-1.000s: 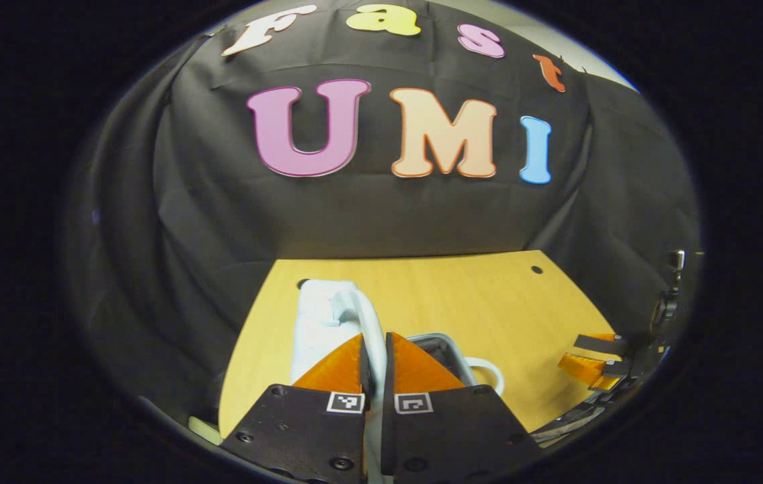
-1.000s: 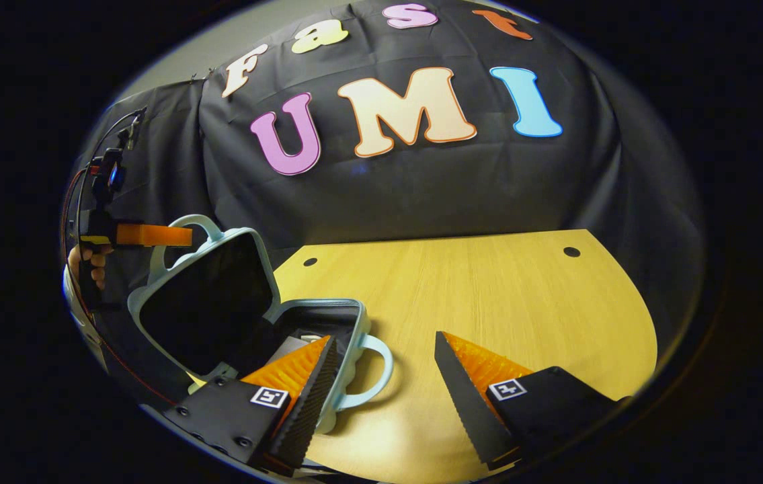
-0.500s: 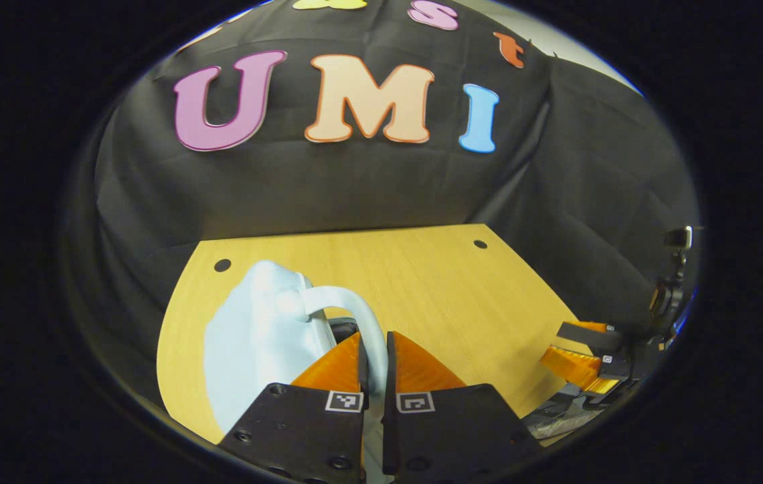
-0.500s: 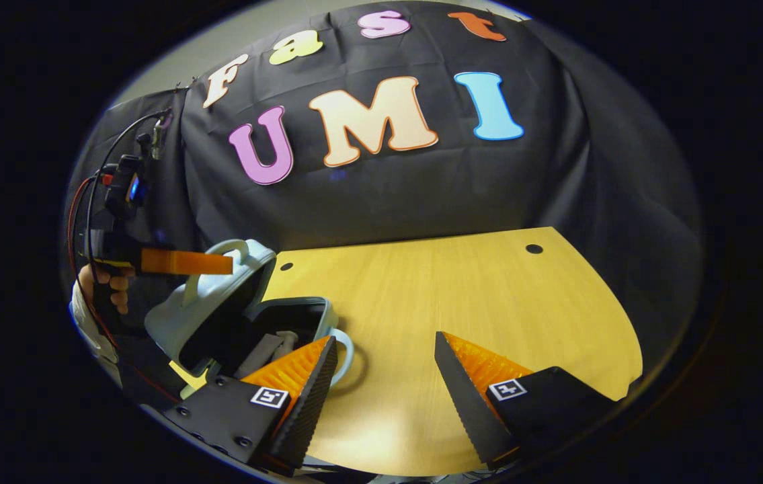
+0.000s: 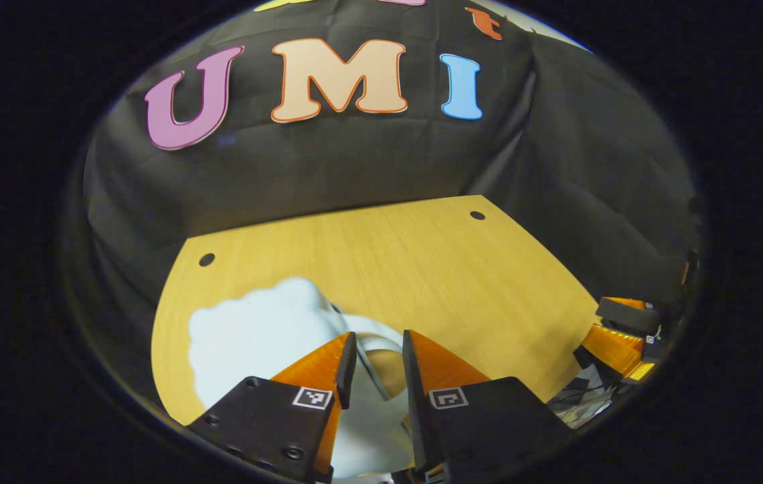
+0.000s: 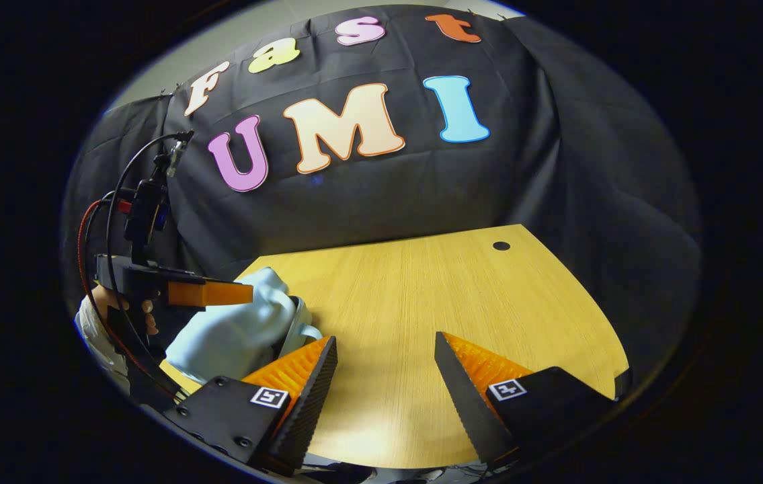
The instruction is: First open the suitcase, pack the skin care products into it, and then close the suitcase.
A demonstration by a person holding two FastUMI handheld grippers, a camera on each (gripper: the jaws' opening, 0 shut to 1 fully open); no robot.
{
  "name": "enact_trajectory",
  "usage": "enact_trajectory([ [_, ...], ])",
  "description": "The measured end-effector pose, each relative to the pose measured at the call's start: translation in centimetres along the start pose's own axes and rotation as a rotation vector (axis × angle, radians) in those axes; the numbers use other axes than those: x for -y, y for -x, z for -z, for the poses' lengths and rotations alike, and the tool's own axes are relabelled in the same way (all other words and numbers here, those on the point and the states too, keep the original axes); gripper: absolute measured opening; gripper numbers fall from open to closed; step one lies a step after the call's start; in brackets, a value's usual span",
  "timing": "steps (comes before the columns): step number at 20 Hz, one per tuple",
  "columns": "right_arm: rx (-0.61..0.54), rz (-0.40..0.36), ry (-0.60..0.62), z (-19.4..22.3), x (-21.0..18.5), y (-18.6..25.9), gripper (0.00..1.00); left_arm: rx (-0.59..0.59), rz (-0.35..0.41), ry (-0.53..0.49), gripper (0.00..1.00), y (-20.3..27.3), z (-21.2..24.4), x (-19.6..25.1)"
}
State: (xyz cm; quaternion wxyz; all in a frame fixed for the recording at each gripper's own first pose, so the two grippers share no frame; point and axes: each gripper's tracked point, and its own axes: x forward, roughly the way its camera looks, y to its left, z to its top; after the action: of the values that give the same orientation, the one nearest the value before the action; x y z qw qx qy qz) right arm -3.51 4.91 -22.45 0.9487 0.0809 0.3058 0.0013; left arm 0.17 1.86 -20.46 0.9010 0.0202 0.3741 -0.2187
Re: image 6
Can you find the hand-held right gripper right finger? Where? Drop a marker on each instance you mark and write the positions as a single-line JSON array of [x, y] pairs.
[[472, 403]]

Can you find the light blue suitcase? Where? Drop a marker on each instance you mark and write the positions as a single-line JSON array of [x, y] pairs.
[[233, 336]]

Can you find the black backdrop cloth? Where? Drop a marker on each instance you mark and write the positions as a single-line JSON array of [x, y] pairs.
[[556, 168]]

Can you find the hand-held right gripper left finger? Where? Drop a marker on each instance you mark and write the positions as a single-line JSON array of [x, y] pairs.
[[314, 403]]

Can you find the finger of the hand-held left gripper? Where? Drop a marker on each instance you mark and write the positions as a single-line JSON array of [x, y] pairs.
[[210, 294]]

